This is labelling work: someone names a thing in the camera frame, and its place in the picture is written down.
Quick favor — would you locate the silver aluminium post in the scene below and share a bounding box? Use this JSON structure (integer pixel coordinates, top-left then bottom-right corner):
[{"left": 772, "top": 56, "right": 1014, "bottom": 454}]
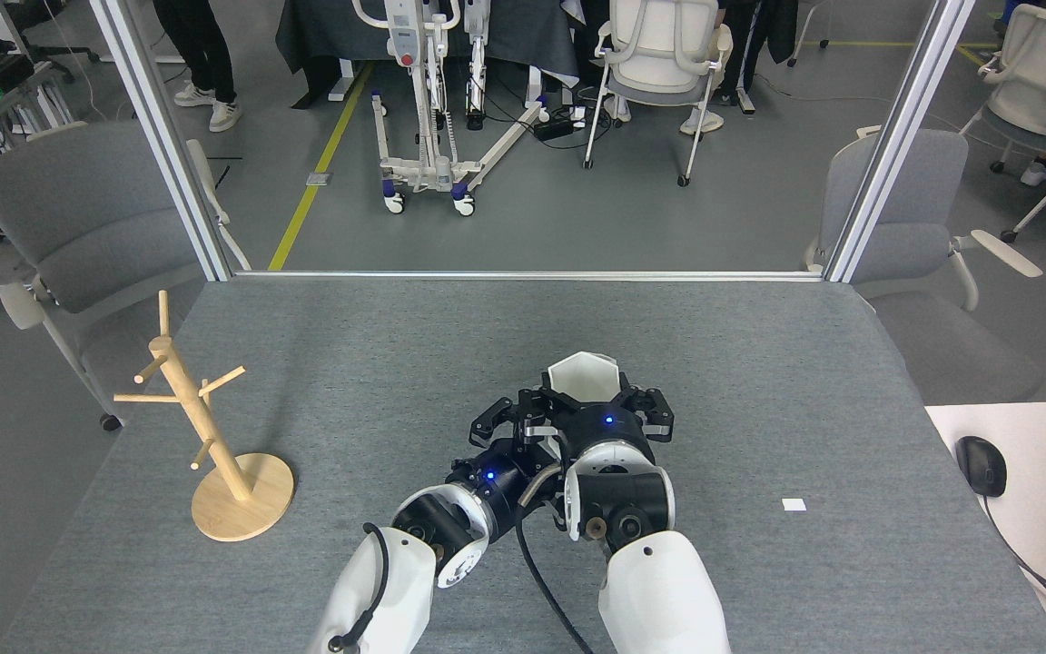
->
[
  {"left": 823, "top": 0, "right": 978, "bottom": 284},
  {"left": 89, "top": 0, "right": 235, "bottom": 282}
]

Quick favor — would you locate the white stand on wheels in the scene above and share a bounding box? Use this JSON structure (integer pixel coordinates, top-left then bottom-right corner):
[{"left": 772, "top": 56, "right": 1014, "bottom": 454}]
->
[{"left": 350, "top": 0, "right": 549, "bottom": 217}]

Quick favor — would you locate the white hexagonal cup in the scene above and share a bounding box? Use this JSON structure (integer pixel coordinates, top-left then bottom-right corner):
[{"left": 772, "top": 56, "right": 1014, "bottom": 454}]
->
[{"left": 547, "top": 352, "right": 622, "bottom": 405}]

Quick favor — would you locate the dark table cloth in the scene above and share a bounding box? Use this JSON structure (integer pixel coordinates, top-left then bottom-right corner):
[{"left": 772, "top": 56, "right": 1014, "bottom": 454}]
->
[{"left": 275, "top": 0, "right": 580, "bottom": 110}]

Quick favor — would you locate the black computer mouse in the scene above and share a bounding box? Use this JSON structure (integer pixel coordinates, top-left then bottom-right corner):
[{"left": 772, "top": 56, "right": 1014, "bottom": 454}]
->
[{"left": 955, "top": 436, "right": 1008, "bottom": 499}]

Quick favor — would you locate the black mouse cable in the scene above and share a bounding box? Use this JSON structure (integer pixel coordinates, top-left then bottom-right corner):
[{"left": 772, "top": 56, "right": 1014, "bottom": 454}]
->
[{"left": 982, "top": 495, "right": 1046, "bottom": 637}]

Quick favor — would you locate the silver aluminium rail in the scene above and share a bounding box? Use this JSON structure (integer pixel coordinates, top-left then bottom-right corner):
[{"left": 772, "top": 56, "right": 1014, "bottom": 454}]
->
[{"left": 232, "top": 270, "right": 825, "bottom": 282}]

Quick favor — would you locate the grey padded chair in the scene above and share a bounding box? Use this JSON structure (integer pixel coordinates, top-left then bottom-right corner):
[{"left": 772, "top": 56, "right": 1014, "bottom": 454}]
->
[
  {"left": 803, "top": 127, "right": 1044, "bottom": 405},
  {"left": 0, "top": 120, "right": 252, "bottom": 432}
]

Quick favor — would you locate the black power strip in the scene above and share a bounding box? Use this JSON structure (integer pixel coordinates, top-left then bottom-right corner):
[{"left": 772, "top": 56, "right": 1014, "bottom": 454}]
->
[{"left": 534, "top": 107, "right": 589, "bottom": 142}]

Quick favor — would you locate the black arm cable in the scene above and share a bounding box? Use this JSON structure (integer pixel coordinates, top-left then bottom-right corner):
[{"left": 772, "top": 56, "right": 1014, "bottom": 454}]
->
[
  {"left": 516, "top": 461, "right": 595, "bottom": 654},
  {"left": 328, "top": 522, "right": 392, "bottom": 653}
]

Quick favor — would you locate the wooden cup rack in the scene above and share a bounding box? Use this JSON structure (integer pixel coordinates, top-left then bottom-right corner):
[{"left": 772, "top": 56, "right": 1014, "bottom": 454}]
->
[{"left": 113, "top": 291, "right": 294, "bottom": 543}]

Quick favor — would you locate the white office chair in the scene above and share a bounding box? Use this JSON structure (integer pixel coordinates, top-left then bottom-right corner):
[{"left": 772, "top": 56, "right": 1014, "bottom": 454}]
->
[
  {"left": 582, "top": 0, "right": 735, "bottom": 188},
  {"left": 950, "top": 5, "right": 1046, "bottom": 244}
]

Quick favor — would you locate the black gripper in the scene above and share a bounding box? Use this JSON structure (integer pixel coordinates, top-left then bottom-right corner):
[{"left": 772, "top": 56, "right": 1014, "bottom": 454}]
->
[
  {"left": 448, "top": 396, "right": 567, "bottom": 537},
  {"left": 516, "top": 368, "right": 676, "bottom": 460}
]

